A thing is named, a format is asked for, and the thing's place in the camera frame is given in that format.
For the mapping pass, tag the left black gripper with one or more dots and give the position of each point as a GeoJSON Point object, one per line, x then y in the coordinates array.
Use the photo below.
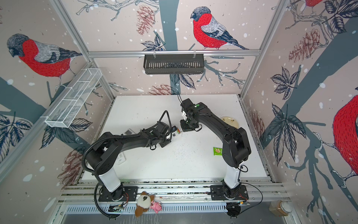
{"type": "Point", "coordinates": [167, 143]}

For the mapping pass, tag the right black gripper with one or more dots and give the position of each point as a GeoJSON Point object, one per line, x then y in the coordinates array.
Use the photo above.
{"type": "Point", "coordinates": [185, 127]}

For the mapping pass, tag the white red remote control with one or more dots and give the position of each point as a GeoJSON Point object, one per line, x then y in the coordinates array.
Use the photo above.
{"type": "Point", "coordinates": [175, 131]}

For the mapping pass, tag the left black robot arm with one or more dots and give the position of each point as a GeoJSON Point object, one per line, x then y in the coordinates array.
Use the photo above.
{"type": "Point", "coordinates": [100, 157]}

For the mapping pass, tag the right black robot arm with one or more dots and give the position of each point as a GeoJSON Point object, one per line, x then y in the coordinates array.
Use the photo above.
{"type": "Point", "coordinates": [235, 143]}

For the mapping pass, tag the green snack packet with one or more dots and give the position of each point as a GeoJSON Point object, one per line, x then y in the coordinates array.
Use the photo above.
{"type": "Point", "coordinates": [217, 151]}

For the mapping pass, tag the cream ceramic plate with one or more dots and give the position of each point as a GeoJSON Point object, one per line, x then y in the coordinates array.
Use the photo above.
{"type": "Point", "coordinates": [231, 121]}

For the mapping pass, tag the brown white plush dog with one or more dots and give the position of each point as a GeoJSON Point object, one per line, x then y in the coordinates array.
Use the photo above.
{"type": "Point", "coordinates": [144, 203]}

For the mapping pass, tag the pink plush toy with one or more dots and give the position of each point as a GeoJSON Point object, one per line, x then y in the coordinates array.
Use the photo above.
{"type": "Point", "coordinates": [156, 207]}

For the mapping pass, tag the amber plastic jar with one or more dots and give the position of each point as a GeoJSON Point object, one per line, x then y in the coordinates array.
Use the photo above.
{"type": "Point", "coordinates": [280, 208]}

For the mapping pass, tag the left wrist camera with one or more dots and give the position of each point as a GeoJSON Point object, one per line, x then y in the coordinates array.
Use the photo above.
{"type": "Point", "coordinates": [129, 132]}

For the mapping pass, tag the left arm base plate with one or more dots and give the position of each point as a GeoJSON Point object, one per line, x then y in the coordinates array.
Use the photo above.
{"type": "Point", "coordinates": [123, 194]}

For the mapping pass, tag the black wire wall basket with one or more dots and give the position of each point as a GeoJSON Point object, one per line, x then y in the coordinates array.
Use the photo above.
{"type": "Point", "coordinates": [173, 64]}

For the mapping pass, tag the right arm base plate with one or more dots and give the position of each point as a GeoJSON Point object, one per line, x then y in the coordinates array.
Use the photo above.
{"type": "Point", "coordinates": [223, 192]}

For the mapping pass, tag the white wire wall basket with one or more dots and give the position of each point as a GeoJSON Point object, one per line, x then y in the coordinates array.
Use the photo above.
{"type": "Point", "coordinates": [75, 96]}

